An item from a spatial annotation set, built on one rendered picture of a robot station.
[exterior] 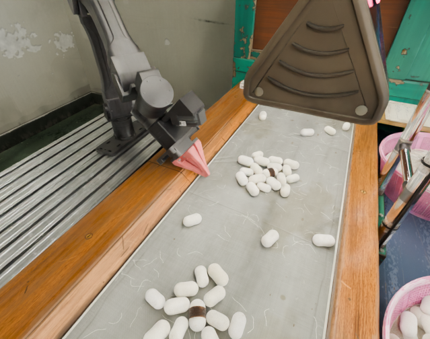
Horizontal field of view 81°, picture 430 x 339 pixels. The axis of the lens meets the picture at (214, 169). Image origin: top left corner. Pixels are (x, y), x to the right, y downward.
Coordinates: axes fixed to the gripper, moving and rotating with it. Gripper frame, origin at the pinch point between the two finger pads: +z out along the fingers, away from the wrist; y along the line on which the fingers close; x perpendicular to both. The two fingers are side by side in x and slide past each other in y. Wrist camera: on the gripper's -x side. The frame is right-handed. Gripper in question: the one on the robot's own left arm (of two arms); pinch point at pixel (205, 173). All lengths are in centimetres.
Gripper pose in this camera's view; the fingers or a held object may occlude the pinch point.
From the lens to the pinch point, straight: 54.9
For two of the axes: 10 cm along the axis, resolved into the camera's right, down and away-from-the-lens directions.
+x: -6.0, 3.7, 7.1
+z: 6.6, 7.3, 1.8
